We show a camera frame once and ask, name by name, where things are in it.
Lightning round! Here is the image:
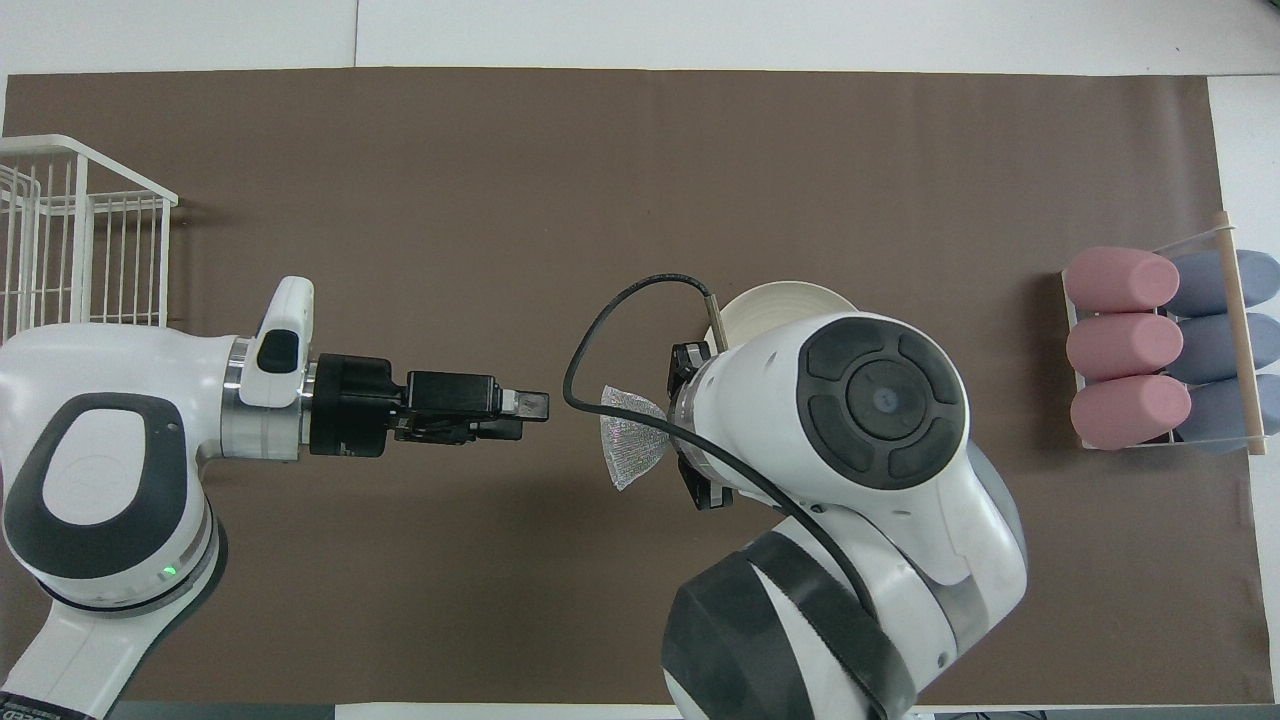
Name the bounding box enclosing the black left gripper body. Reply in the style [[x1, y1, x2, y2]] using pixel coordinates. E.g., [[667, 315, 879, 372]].
[[308, 355, 506, 459]]

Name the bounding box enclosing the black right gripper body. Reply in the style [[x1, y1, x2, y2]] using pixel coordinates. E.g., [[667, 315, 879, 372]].
[[666, 380, 701, 471]]

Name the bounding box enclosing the silver mesh sponge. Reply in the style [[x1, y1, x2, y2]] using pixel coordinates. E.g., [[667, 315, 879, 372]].
[[598, 385, 669, 491]]

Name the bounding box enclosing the cream round plate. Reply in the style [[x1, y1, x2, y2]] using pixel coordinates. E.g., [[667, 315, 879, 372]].
[[716, 281, 861, 346]]

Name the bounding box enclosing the brown table mat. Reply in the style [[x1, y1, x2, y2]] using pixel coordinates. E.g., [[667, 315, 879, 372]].
[[3, 68, 1276, 706]]

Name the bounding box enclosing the pink cup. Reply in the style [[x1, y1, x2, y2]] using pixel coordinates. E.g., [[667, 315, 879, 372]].
[[1064, 247, 1181, 313], [1070, 375, 1193, 450], [1066, 313, 1185, 381]]

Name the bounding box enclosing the blue cup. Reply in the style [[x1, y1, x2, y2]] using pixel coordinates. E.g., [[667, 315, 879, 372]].
[[1175, 313, 1280, 384], [1165, 250, 1280, 318], [1180, 375, 1280, 453]]

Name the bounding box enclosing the white wire basket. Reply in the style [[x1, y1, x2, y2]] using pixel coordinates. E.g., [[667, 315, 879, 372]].
[[0, 135, 179, 331]]

